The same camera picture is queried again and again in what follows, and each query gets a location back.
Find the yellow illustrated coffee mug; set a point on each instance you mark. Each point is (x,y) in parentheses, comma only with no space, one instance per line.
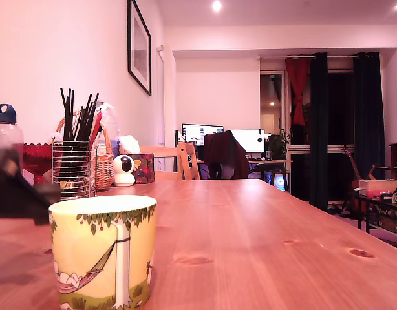
(88,258)

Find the clear water bottle blue cap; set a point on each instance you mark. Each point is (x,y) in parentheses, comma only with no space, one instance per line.
(6,132)

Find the wicker basket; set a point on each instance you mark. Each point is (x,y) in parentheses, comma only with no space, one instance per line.
(105,171)

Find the black chopstick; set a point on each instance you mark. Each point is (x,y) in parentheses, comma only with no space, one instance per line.
(63,113)
(92,113)
(85,113)
(68,113)
(72,116)

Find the clear plastic bottle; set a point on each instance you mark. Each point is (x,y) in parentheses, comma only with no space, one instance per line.
(111,124)

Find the white tissue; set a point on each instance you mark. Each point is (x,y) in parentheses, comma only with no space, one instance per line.
(129,143)

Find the red floral tissue box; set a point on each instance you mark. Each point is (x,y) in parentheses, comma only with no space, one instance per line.
(143,168)

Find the wooden high chair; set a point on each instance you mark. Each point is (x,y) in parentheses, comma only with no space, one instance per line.
(187,161)

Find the black framed computer monitor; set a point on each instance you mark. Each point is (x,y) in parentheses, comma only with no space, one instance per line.
(195,132)

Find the black framed picture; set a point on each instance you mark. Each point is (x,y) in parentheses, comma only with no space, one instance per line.
(140,48)

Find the dark maroon jacket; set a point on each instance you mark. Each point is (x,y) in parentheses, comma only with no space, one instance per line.
(224,151)

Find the bright white computer monitor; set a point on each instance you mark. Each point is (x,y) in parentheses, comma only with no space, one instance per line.
(250,140)

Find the small black webcam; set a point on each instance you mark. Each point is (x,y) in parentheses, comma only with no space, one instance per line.
(259,139)

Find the wooden desk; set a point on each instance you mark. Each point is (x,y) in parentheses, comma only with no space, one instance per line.
(269,161)

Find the glowing computer tower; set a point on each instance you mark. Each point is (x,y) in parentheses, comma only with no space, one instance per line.
(280,181)

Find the green potted plant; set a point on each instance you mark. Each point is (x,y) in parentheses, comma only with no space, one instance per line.
(277,143)

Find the white curtain rod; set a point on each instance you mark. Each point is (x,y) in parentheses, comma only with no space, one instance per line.
(282,57)

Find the red curtain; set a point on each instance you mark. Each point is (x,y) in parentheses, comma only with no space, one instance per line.
(297,84)

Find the narrow dark curtain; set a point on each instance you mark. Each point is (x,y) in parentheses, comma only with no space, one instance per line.
(319,129)

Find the acoustic guitar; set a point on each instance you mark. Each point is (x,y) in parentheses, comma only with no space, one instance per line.
(354,184)

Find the pink plastic item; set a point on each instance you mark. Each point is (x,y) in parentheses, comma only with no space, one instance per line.
(375,193)

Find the pale wooden box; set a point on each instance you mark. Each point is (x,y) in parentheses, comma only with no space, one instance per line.
(378,185)

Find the wide dark curtain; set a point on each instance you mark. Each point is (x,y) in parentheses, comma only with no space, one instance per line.
(368,113)

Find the low black side table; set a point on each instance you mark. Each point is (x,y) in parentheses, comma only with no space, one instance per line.
(379,201)

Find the printed cardboard box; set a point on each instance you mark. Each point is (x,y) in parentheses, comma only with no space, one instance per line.
(390,221)

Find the dark wooden rack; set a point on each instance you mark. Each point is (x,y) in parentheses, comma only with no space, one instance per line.
(392,168)

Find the red glass pedestal bowl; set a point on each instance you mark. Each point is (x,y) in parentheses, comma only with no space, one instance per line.
(38,158)

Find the small white round camera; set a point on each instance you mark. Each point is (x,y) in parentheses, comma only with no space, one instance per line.
(123,169)

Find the white wall pipe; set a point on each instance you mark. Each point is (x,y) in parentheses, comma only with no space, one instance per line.
(160,97)

